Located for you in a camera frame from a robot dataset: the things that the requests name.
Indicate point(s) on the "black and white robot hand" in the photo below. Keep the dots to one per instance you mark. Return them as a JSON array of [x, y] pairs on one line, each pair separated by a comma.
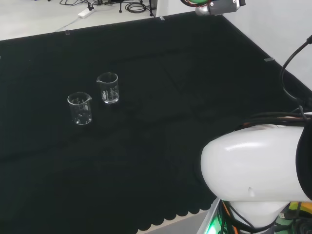
[[224, 7]]

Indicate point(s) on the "clear glass beaker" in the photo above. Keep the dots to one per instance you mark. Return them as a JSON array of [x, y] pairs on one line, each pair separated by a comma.
[[83, 121], [107, 100]]

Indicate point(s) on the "black tripod leg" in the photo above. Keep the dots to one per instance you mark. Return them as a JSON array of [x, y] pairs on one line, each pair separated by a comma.
[[120, 7]]

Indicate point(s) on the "white power strip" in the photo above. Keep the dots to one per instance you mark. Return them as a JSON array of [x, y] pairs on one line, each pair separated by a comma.
[[85, 12]]

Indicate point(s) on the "yellow stop button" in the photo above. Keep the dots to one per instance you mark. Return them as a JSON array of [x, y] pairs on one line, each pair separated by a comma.
[[293, 206]]

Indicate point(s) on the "black bench cloth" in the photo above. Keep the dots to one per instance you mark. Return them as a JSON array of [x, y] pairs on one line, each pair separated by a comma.
[[73, 170]]

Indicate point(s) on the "grey metal base plate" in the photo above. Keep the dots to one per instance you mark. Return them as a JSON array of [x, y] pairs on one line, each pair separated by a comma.
[[207, 219]]

